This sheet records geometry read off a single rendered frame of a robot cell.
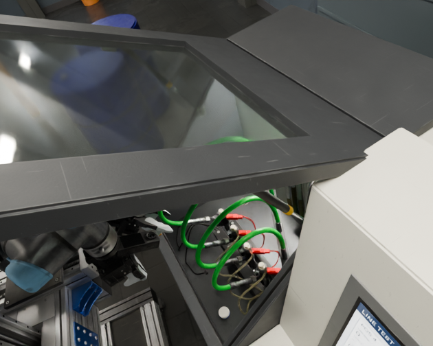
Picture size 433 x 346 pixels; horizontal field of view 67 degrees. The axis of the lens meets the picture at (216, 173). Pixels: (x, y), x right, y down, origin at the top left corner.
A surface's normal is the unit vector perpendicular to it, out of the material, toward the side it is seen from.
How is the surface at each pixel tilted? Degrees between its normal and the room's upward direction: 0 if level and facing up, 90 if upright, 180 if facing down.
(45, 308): 0
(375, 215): 0
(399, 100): 0
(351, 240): 76
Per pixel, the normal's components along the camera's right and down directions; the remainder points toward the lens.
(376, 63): -0.23, -0.64
